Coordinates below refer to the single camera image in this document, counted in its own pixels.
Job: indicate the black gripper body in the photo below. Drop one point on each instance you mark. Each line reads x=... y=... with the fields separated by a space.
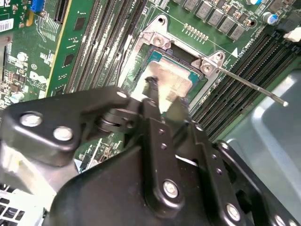
x=105 y=200

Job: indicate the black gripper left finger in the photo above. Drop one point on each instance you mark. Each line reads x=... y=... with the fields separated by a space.
x=47 y=131

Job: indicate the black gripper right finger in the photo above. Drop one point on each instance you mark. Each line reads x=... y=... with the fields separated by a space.
x=211 y=164

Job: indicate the metal locking lever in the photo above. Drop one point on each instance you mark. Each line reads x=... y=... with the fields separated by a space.
x=249 y=85

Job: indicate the silver CPU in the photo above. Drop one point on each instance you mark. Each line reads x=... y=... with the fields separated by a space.
x=174 y=77

